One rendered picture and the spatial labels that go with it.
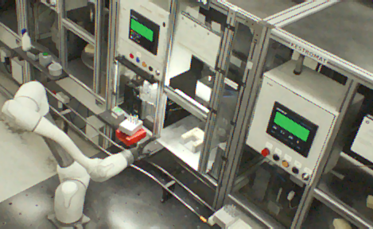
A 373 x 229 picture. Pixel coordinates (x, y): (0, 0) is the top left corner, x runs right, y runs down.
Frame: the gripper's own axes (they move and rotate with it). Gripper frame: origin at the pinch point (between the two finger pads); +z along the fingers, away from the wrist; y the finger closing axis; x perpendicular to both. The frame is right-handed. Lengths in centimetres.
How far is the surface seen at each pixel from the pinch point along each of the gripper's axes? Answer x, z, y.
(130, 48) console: 49, 20, 34
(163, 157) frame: 24, 38, -51
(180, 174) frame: 7, 38, -54
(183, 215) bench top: -27, 5, -45
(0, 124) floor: 195, 4, -112
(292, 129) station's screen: -73, 18, 49
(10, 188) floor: 119, -31, -112
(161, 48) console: 23, 20, 47
